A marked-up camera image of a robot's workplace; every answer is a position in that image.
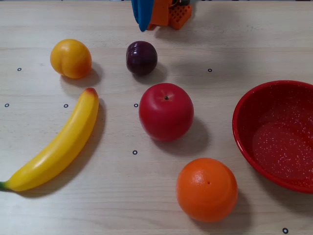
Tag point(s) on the red apple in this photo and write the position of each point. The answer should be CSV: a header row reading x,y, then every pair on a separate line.
x,y
166,115

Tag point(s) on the orange robot base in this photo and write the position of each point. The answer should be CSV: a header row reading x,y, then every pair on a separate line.
x,y
181,17

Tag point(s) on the orange fruit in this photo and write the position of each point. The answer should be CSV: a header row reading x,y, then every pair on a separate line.
x,y
206,193

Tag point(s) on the dark purple plum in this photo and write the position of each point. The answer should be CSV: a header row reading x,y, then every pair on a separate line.
x,y
141,58

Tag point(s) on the yellow banana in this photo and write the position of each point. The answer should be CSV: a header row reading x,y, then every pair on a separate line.
x,y
61,147

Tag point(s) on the red speckled bowl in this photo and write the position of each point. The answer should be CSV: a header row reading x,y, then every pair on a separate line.
x,y
269,147

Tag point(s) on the yellow peach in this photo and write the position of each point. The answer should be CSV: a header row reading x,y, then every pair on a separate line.
x,y
71,58

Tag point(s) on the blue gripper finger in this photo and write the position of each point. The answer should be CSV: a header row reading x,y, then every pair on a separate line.
x,y
144,14

